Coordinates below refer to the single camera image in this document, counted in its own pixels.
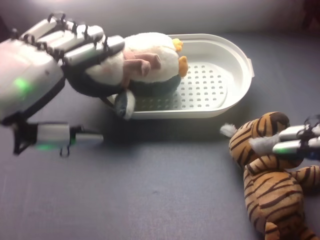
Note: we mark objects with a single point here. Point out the white perforated plastic tray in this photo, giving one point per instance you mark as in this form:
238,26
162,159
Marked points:
212,75

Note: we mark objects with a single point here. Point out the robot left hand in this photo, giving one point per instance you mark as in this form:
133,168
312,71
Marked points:
27,72

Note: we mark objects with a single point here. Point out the striped tiger plush toy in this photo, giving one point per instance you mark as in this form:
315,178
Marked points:
270,190

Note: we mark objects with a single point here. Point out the grey table cloth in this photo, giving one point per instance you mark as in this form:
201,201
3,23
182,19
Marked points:
150,190

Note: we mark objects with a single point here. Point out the penguin plush toy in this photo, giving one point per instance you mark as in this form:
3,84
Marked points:
155,65

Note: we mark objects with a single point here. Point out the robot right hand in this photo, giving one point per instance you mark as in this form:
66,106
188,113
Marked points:
290,146

